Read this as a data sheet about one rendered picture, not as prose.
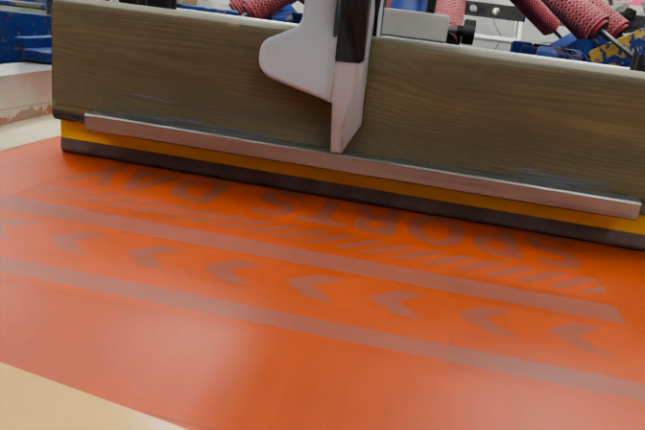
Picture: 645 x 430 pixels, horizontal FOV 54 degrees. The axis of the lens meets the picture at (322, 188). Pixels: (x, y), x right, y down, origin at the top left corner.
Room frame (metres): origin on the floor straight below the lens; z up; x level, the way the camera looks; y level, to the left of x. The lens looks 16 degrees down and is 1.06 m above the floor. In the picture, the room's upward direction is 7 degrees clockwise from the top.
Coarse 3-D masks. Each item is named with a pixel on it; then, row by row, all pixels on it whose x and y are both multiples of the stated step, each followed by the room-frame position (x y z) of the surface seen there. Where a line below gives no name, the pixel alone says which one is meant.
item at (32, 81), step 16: (0, 64) 0.51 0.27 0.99; (16, 64) 0.52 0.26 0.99; (32, 64) 0.53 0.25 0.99; (48, 64) 0.55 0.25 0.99; (0, 80) 0.46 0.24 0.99; (16, 80) 0.48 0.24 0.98; (32, 80) 0.50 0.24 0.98; (48, 80) 0.52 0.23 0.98; (0, 96) 0.46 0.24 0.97; (16, 96) 0.48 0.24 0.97; (32, 96) 0.50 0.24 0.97; (48, 96) 0.52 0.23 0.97; (0, 112) 0.46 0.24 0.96; (16, 112) 0.48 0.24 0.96; (32, 112) 0.50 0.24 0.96; (48, 112) 0.52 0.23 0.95
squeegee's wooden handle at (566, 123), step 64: (64, 0) 0.39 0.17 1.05; (64, 64) 0.39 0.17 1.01; (128, 64) 0.39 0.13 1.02; (192, 64) 0.38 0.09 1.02; (256, 64) 0.37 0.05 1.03; (384, 64) 0.36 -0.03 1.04; (448, 64) 0.36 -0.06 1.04; (512, 64) 0.35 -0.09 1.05; (576, 64) 0.35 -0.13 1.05; (256, 128) 0.37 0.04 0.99; (320, 128) 0.37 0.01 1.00; (384, 128) 0.36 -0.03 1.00; (448, 128) 0.36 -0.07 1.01; (512, 128) 0.35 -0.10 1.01; (576, 128) 0.35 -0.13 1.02; (640, 128) 0.34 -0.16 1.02; (640, 192) 0.34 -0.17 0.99
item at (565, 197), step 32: (96, 128) 0.38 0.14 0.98; (128, 128) 0.37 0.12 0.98; (160, 128) 0.37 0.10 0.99; (192, 128) 0.37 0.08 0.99; (288, 160) 0.36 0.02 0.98; (320, 160) 0.36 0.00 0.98; (352, 160) 0.35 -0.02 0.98; (384, 160) 0.35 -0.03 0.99; (480, 192) 0.34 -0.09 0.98; (512, 192) 0.34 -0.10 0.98; (544, 192) 0.34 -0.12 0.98; (576, 192) 0.33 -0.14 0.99; (608, 192) 0.34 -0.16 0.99
